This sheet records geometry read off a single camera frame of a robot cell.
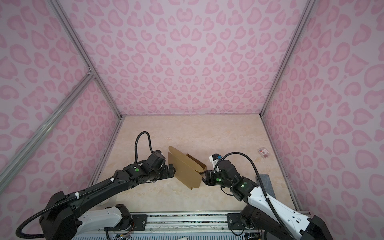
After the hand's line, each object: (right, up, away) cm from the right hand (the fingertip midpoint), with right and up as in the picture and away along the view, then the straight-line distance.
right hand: (201, 175), depth 75 cm
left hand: (-17, +1, +6) cm, 18 cm away
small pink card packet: (+40, +9, +20) cm, 46 cm away
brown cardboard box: (-8, +4, -2) cm, 9 cm away
